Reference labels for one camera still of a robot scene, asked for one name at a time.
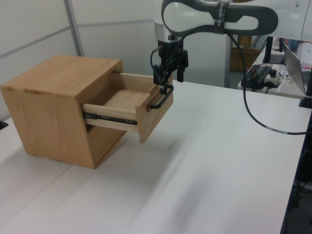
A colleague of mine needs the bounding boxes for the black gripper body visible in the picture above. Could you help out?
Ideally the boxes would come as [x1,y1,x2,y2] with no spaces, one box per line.
[157,40,190,72]

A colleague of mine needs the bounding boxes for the black metal drawer handle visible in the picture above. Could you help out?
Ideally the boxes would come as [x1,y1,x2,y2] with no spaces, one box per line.
[147,84,175,109]

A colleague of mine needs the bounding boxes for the oak wooden drawer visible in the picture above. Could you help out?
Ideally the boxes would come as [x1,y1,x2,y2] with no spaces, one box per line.
[81,70,174,144]

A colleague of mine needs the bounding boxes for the brown cardboard box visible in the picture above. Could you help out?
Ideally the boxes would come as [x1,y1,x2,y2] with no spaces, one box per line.
[230,35,261,73]

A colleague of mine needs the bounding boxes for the black power supply box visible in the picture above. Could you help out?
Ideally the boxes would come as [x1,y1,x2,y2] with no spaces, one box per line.
[241,64,273,89]

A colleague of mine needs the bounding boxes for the black monitor stand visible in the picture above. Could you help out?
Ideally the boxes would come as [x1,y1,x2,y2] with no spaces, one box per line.
[262,36,287,65]

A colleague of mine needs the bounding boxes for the white emergency stop button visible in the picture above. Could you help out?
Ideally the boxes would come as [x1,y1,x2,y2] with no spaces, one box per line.
[264,69,280,89]

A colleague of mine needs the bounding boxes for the grey scissors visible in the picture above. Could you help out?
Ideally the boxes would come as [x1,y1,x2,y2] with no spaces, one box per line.
[277,71,293,85]

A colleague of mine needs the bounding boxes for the white side desk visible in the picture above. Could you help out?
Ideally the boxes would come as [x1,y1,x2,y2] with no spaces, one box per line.
[237,45,312,99]

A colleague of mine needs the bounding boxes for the grey open laptop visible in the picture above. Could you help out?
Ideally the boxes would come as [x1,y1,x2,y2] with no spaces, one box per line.
[282,41,312,95]

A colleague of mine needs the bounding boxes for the oak wooden cabinet shell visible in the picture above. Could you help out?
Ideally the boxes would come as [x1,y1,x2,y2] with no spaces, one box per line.
[0,55,126,170]

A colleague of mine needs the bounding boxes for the black desk clamp pole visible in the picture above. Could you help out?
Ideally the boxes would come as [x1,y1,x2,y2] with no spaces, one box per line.
[299,70,312,109]

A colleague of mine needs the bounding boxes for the black velcro strap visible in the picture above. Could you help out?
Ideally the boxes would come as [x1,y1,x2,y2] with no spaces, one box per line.
[213,0,230,35]

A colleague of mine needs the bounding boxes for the black drawer slide rail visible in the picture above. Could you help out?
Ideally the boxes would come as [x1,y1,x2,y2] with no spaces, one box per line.
[82,112,138,126]

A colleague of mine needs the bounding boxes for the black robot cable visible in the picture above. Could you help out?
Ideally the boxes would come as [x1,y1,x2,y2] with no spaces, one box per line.
[150,25,307,135]

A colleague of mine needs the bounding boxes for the grey partition post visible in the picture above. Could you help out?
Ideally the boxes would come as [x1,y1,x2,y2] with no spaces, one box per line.
[65,0,85,57]

